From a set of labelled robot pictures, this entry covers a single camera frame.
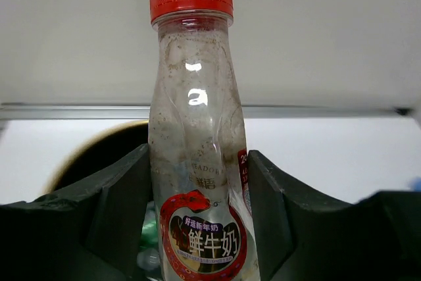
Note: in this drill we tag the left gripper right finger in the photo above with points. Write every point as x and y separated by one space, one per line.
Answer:
304 234

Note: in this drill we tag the green plastic bottle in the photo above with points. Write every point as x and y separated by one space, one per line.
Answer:
148 257

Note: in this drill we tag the small red-capped milk bottle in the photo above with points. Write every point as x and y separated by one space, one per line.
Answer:
197 146

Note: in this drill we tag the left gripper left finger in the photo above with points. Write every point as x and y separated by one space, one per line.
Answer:
89 230

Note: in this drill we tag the dark cylindrical bin gold rim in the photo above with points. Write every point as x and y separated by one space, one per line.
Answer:
101 151

